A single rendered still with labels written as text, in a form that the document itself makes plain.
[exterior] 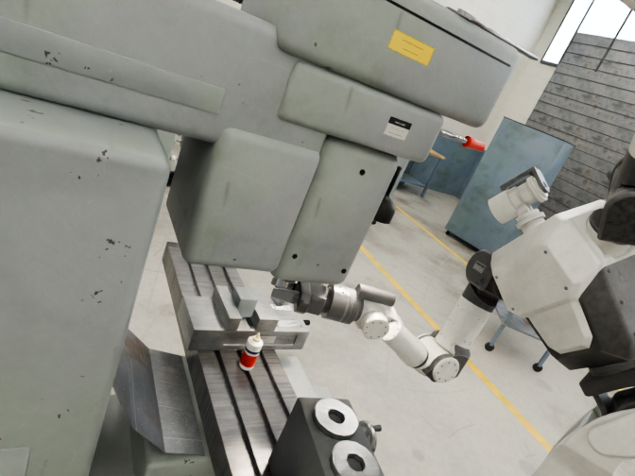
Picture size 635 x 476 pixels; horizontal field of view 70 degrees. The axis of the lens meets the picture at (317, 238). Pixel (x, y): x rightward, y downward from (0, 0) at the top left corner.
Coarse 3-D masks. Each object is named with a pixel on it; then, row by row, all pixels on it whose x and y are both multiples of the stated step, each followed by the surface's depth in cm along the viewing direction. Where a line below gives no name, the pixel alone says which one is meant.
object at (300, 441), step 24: (312, 408) 88; (336, 408) 88; (288, 432) 90; (312, 432) 82; (336, 432) 83; (360, 432) 87; (288, 456) 88; (312, 456) 80; (336, 456) 78; (360, 456) 80
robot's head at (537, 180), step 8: (536, 168) 101; (520, 176) 102; (536, 176) 99; (504, 184) 105; (520, 184) 104; (536, 184) 98; (544, 184) 100; (536, 192) 98; (544, 192) 98; (544, 200) 99
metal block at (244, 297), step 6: (234, 288) 126; (240, 288) 126; (246, 288) 127; (234, 294) 125; (240, 294) 123; (246, 294) 124; (252, 294) 126; (234, 300) 124; (240, 300) 122; (246, 300) 122; (252, 300) 123; (240, 306) 122; (246, 306) 123; (252, 306) 124; (240, 312) 123; (246, 312) 124; (252, 312) 125
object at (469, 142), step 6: (444, 132) 89; (450, 132) 90; (450, 138) 91; (456, 138) 91; (462, 138) 92; (468, 138) 93; (462, 144) 94; (468, 144) 93; (474, 144) 93; (480, 144) 94; (480, 150) 95
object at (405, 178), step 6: (432, 150) 877; (438, 156) 848; (414, 162) 920; (438, 162) 860; (408, 174) 929; (432, 174) 870; (402, 180) 849; (408, 180) 864; (414, 180) 887; (426, 186) 878
